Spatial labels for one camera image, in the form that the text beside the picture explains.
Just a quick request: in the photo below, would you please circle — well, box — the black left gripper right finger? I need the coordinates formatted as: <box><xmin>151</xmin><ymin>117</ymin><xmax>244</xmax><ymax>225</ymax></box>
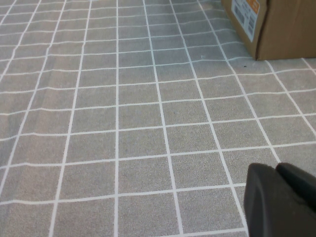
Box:
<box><xmin>275</xmin><ymin>162</ymin><xmax>316</xmax><ymax>217</ymax></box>

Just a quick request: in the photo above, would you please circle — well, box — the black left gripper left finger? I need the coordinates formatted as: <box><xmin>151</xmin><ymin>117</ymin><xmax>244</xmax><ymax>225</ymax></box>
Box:
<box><xmin>243</xmin><ymin>162</ymin><xmax>316</xmax><ymax>237</ymax></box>

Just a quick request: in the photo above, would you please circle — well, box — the brown cardboard shoe box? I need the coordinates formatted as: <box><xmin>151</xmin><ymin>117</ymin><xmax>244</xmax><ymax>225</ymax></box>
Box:
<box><xmin>220</xmin><ymin>0</ymin><xmax>316</xmax><ymax>61</ymax></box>

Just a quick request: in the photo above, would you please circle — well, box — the grey checked tablecloth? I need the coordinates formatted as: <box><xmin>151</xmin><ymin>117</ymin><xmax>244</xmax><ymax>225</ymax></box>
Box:
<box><xmin>0</xmin><ymin>0</ymin><xmax>316</xmax><ymax>237</ymax></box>

